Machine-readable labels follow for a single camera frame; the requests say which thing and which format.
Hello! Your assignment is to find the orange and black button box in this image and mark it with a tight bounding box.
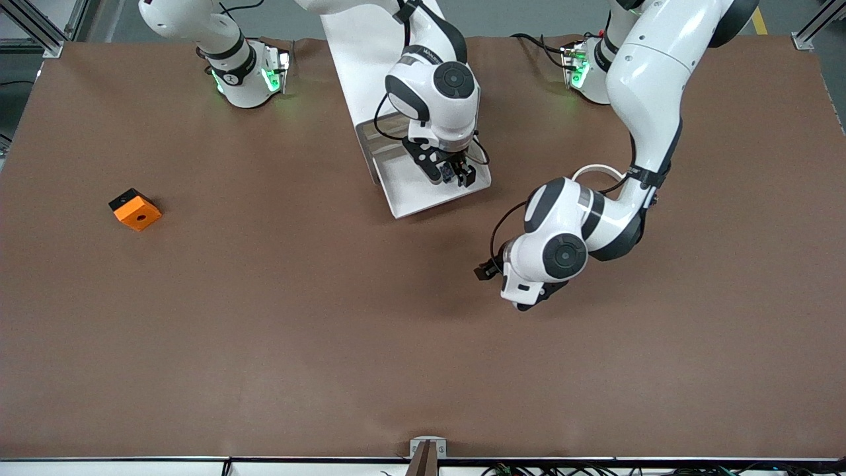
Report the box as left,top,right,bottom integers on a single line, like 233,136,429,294
108,188,163,233

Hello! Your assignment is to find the brown table mat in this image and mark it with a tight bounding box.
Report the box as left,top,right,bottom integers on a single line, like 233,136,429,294
0,34,846,461

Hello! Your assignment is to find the white half-ring pipe clamp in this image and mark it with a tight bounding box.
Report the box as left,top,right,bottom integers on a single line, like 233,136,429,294
571,163,626,186

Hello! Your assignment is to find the black left base cable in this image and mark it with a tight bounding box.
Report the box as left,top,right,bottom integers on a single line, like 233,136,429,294
511,32,573,71

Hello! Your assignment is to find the silver table edge bracket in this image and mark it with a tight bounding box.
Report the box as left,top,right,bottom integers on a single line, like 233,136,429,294
408,436,448,476

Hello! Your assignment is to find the aluminium frame profile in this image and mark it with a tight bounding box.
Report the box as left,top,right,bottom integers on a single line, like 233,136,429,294
791,0,846,53
0,0,88,60

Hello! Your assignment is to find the white table edge rail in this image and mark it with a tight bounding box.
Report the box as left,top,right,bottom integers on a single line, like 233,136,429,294
0,456,846,476

